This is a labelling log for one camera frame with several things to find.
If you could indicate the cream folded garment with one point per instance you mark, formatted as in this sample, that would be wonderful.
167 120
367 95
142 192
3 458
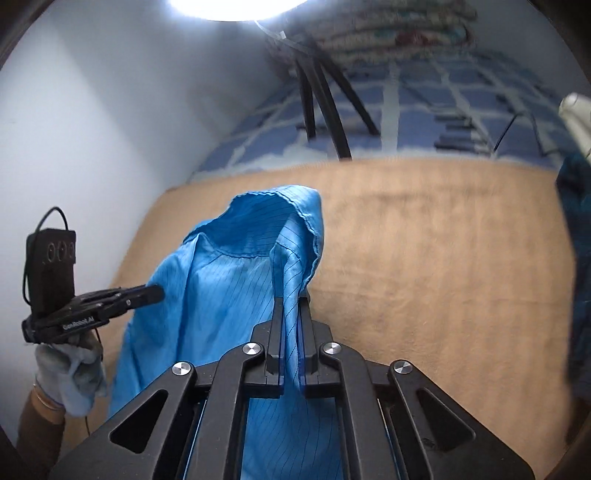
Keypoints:
579 115

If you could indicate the pile of folded dark clothes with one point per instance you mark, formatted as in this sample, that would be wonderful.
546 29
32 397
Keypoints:
582 332

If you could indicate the black tripod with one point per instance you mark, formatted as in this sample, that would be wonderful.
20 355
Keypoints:
334 124

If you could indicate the person's left hand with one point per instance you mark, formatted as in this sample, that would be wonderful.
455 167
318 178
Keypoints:
69 378

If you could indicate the dark teal folded garment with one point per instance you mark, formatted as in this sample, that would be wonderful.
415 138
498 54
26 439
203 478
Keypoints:
577 194

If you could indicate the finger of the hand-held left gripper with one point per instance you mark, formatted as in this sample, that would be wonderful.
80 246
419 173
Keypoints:
143 295

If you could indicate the person's left forearm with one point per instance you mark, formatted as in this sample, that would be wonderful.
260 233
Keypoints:
39 429

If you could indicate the tan blanket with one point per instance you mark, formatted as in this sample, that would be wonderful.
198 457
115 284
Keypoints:
438 277

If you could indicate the floral folded quilt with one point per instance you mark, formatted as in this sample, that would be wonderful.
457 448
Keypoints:
392 37

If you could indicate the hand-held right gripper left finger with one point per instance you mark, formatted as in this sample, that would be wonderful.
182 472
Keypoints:
275 332

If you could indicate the blue checked bed sheet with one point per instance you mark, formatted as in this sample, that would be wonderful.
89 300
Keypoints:
415 101

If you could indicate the blue jacket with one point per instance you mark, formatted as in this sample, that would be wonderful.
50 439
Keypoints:
221 300

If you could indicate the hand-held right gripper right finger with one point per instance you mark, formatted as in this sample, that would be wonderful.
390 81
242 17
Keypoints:
307 332

